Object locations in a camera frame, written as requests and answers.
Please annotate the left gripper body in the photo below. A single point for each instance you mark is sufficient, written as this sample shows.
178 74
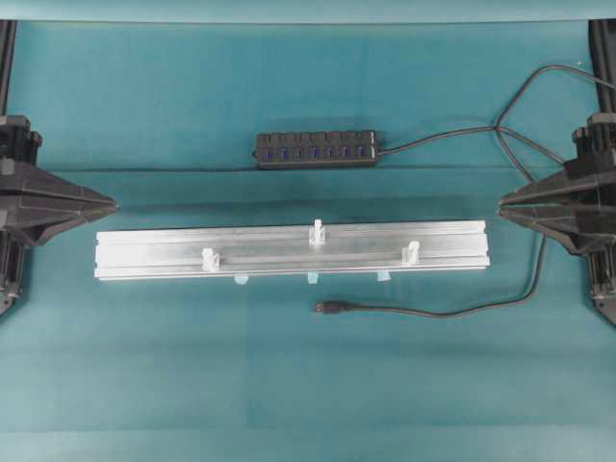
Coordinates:
18 143

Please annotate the aluminium extrusion rail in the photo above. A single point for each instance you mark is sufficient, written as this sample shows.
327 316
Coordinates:
292 249

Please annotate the right blue tape piece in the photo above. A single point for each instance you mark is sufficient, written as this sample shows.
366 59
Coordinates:
383 276

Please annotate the black USB hub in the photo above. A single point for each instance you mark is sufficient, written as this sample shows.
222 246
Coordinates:
296 150

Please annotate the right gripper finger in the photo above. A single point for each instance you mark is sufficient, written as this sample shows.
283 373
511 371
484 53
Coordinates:
589 186
579 231

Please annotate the left black frame post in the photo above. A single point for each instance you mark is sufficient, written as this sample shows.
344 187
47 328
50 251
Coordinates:
7 40

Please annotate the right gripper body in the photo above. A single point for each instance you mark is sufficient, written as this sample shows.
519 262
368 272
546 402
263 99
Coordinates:
596 158

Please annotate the middle blue tape piece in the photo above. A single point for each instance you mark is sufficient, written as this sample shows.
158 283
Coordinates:
312 278

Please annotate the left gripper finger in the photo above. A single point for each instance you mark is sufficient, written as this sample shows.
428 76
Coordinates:
35 181
37 226

